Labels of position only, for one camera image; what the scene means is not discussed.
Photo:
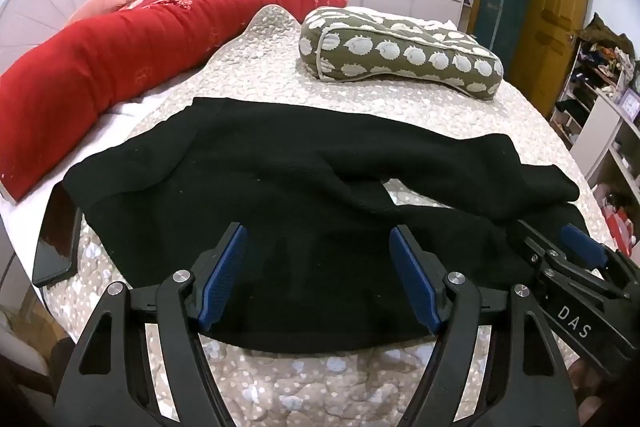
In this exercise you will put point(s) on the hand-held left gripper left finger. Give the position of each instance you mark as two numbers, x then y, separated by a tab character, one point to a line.
225	277

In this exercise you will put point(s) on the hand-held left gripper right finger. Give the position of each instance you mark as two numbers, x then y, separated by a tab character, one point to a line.
412	277

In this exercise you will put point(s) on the red bag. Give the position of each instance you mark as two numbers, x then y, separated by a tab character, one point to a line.
619	227

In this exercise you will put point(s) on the yellow wooden door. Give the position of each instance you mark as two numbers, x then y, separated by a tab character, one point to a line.
555	27

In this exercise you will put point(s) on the white cluttered shelf unit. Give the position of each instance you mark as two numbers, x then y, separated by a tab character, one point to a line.
607	117

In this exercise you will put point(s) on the red floral rolled quilt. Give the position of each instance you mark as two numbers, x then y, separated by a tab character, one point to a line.
125	57

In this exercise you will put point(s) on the black smartphone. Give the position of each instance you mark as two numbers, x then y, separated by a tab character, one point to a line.
55	242

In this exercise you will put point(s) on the small framed clock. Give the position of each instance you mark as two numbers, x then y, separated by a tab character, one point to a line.
631	104

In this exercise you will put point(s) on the beige quilted dotted blanket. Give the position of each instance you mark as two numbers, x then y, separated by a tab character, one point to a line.
280	72

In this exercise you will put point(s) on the black pants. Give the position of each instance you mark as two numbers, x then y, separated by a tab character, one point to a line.
280	217

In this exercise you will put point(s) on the green pillow with white print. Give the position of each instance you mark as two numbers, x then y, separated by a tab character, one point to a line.
400	52

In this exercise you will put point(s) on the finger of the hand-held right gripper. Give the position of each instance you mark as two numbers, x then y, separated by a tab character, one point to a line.
582	247
530	242

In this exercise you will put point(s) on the white bed sheet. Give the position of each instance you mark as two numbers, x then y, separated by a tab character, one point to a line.
27	232

